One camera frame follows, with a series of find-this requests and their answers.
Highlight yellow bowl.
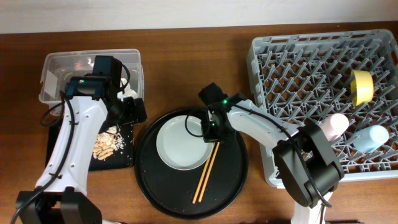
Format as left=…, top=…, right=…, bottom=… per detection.
left=350, top=70, right=374, bottom=106

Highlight wooden chopstick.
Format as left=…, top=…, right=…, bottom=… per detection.
left=192, top=143, right=216, bottom=204
left=198, top=142, right=220, bottom=202

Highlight pink cup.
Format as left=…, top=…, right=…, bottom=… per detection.
left=320, top=113, right=349, bottom=142

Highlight left black cable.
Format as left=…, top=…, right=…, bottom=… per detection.
left=11, top=63, right=131, bottom=224

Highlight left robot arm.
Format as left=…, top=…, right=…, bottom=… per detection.
left=11, top=55, right=147, bottom=223

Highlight black rectangular tray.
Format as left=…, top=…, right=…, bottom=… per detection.
left=45, top=124, right=134, bottom=171

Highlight blue cup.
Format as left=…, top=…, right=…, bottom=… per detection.
left=353, top=125, right=389, bottom=153

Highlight clear plastic bin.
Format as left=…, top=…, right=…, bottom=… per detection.
left=39, top=49, right=144, bottom=108

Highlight food scraps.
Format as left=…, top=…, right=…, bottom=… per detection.
left=92, top=126, right=125, bottom=161

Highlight large white tissue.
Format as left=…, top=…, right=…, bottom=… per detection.
left=118, top=78, right=138, bottom=101

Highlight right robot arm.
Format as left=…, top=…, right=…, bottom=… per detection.
left=198, top=83, right=349, bottom=223

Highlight round black tray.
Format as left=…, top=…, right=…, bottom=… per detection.
left=134, top=108, right=249, bottom=220

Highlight grey plate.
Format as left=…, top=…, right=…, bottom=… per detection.
left=156, top=115, right=213, bottom=170

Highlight grey dishwasher rack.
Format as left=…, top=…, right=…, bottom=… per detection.
left=246, top=29, right=397, bottom=182

